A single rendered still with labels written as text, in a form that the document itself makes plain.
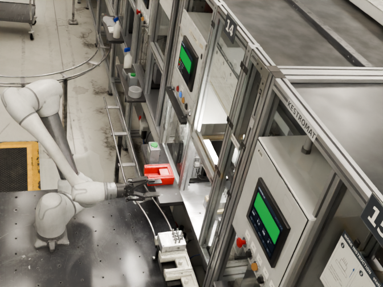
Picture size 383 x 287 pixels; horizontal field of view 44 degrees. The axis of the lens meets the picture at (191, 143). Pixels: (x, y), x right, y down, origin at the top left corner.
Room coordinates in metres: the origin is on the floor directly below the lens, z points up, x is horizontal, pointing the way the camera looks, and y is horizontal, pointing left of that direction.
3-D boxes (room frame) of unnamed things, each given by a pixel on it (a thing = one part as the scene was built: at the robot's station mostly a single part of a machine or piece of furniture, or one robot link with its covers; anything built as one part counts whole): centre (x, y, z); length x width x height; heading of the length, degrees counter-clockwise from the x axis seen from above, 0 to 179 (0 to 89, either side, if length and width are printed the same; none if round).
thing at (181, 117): (2.28, 0.13, 1.37); 0.36 x 0.04 x 0.04; 23
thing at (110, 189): (1.74, 0.35, 1.12); 0.09 x 0.06 x 0.09; 23
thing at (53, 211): (1.78, 0.66, 0.85); 0.18 x 0.16 x 0.22; 155
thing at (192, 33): (2.33, 0.00, 1.60); 0.42 x 0.29 x 0.46; 23
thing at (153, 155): (2.31, 0.21, 0.97); 0.08 x 0.08 x 0.12; 23
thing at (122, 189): (1.77, 0.28, 1.12); 0.09 x 0.07 x 0.08; 113
